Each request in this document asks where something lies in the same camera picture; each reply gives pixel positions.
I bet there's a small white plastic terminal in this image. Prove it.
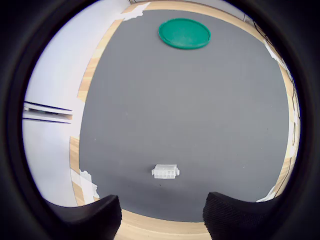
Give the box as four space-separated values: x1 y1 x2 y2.
151 163 180 180

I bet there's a round green lid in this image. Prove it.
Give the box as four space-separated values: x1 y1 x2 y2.
157 17 212 50

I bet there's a white tape piece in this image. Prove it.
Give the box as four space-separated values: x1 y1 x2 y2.
116 1 151 22
70 168 100 205
256 186 279 203
262 39 288 72

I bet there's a white partition panel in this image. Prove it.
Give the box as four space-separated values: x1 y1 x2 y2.
24 0 133 112
21 109 83 208

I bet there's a dark grey mat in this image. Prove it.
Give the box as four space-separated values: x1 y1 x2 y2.
78 9 291 223

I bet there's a black camera cable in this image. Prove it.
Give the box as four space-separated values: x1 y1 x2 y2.
252 21 301 196

